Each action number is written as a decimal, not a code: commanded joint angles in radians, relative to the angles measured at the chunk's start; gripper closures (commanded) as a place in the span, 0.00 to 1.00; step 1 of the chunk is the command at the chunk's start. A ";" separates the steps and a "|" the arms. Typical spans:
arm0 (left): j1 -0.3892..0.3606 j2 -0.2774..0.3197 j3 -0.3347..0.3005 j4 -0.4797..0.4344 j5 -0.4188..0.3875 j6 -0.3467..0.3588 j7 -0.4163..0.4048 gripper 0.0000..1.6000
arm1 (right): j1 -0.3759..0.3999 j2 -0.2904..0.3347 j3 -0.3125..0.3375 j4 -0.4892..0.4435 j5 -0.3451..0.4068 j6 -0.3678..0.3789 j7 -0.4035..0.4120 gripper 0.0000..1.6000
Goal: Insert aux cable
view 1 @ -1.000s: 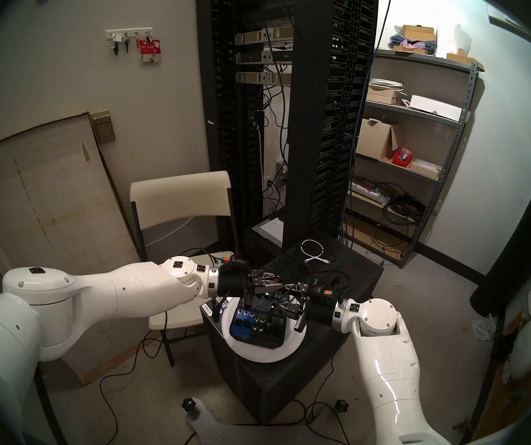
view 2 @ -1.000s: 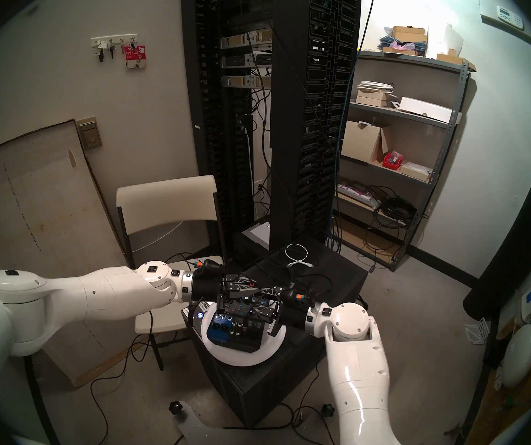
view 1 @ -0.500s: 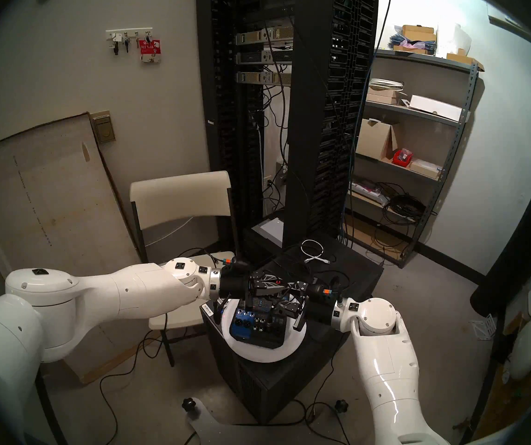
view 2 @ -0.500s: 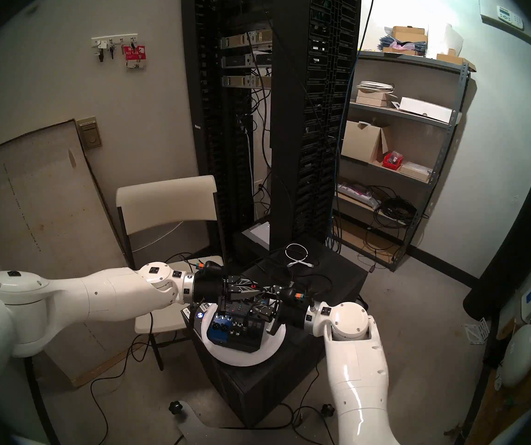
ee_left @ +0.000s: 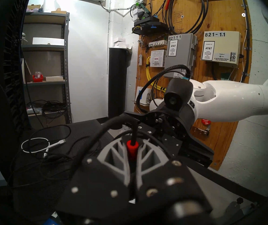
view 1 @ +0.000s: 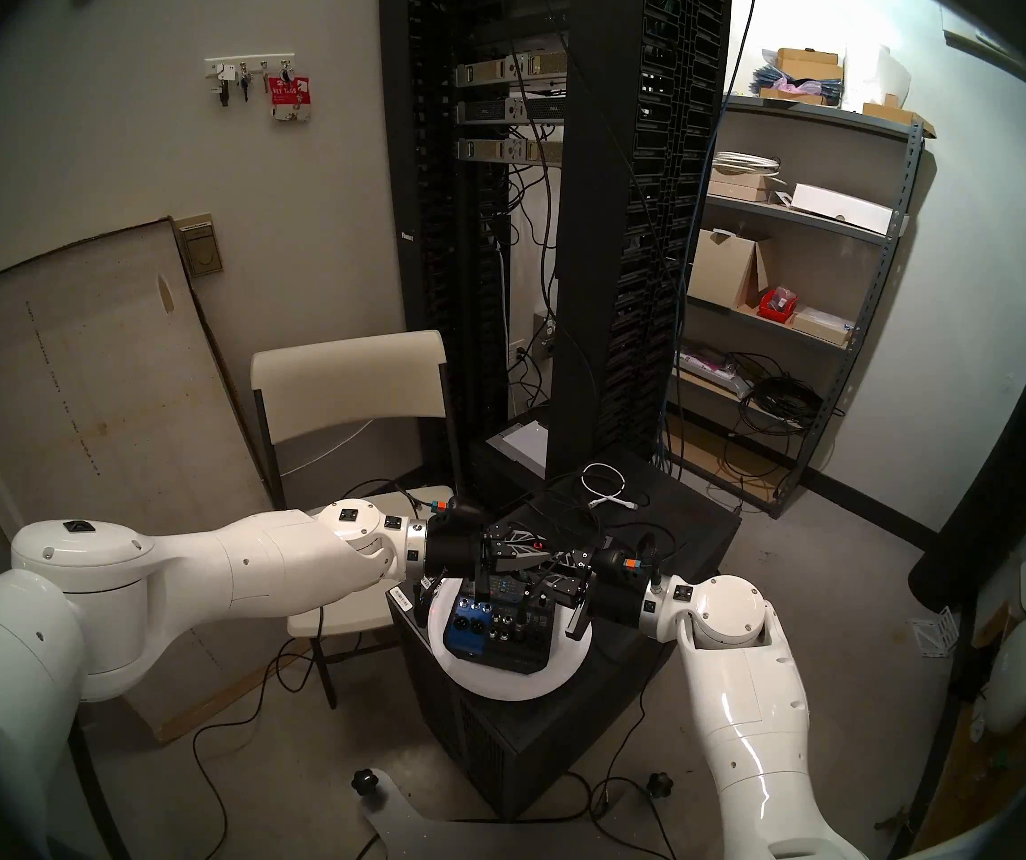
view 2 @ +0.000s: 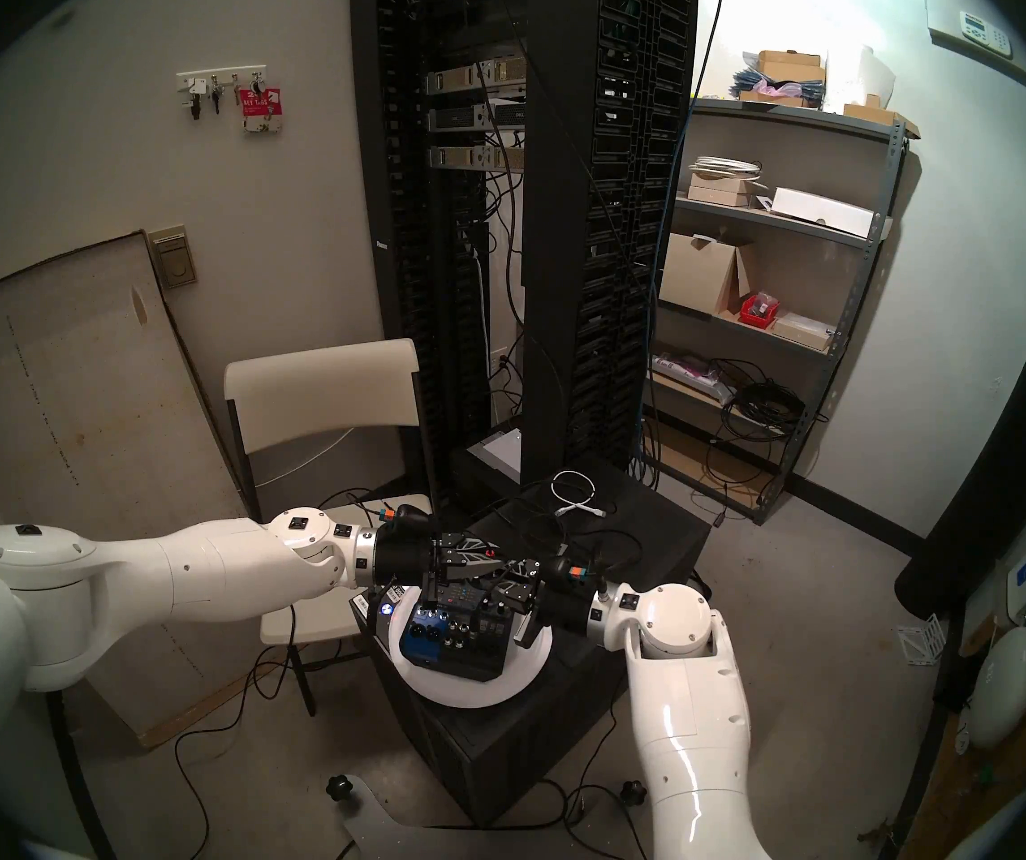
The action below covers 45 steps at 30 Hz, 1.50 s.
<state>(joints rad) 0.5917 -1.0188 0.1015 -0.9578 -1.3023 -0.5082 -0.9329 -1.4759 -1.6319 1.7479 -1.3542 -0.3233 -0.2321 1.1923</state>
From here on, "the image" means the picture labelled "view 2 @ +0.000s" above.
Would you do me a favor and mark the flat brown cardboard sheet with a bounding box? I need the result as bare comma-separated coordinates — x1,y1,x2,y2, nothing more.
652,419,778,510

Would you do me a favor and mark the white oval device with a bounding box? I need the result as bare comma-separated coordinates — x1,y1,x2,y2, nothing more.
966,625,1026,750

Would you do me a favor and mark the white key hook rack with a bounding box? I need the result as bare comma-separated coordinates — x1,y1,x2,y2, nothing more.
176,65,267,93

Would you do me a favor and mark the large pale wooden board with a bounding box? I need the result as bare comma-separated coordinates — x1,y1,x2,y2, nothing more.
0,231,250,750

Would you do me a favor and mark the white round plate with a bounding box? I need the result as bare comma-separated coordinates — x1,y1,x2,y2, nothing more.
385,589,554,710

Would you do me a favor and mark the small beige box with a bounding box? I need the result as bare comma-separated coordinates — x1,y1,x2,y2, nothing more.
686,173,769,210

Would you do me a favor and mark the beige wall control plate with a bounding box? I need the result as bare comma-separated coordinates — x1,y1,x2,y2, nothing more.
147,226,198,290

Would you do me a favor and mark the black and blue audio mixer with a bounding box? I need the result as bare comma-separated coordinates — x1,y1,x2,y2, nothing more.
399,576,516,684

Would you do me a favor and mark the flat tan box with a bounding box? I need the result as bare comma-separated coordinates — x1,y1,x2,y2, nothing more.
773,312,836,350

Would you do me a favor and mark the grey metal shelf unit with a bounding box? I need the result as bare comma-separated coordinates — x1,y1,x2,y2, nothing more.
638,97,922,526

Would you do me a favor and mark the beige rack unit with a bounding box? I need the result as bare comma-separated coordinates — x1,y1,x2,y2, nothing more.
428,143,525,171
426,61,527,96

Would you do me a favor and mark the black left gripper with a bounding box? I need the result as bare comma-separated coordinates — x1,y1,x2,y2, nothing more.
373,505,503,599

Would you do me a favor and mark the white lattice bracket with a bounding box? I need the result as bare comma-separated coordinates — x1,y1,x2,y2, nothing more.
897,612,948,667

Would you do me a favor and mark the black server rack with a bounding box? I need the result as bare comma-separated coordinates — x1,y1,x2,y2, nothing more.
520,0,700,487

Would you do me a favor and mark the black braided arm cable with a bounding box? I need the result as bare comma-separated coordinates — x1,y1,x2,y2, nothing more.
334,485,406,520

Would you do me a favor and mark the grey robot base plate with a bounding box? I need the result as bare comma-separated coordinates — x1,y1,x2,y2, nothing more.
338,773,586,860

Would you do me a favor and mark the large black foam panel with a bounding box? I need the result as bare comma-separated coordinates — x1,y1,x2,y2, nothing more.
894,289,1026,619

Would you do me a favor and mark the pink and blue bag stack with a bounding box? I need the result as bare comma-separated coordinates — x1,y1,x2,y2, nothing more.
728,68,828,108

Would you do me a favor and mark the white flat box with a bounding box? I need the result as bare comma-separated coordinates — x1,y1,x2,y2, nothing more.
768,186,877,239

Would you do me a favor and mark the thin white coiled cable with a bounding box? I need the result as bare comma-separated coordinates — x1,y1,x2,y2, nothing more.
551,470,611,517

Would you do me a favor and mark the grey flat box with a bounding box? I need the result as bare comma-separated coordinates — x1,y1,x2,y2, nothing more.
466,426,525,476

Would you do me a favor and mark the white cable coil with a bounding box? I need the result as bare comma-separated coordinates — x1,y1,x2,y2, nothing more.
688,155,765,183

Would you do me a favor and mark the black rack cable manager column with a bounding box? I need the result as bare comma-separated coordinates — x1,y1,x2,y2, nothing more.
350,0,491,514

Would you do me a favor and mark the white alarm keypad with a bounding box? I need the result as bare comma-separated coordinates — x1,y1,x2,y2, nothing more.
959,9,1013,59

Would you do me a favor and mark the dark grey rack unit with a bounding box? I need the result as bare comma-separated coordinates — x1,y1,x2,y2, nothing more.
428,101,527,133

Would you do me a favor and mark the open cardboard box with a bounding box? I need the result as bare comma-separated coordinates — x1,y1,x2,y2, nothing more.
659,231,760,320

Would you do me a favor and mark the white paper bag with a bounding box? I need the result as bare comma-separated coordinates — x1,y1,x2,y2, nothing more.
822,43,897,111

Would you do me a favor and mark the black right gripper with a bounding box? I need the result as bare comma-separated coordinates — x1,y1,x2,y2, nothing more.
493,556,602,649

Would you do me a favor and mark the beige folding chair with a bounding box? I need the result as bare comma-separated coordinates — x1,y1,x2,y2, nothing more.
224,337,442,716

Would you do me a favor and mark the closed cardboard box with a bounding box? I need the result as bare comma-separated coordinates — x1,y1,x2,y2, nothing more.
757,50,828,84

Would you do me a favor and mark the white and pink package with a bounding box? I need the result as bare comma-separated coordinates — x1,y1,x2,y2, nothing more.
652,352,738,402

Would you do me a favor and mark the black cable bundle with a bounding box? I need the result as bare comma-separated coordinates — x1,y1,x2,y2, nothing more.
710,358,828,438

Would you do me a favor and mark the black floor cable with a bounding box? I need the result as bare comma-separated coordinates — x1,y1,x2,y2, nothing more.
174,634,317,860

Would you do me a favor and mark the thick black hose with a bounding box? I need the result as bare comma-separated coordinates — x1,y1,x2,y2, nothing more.
45,692,115,860

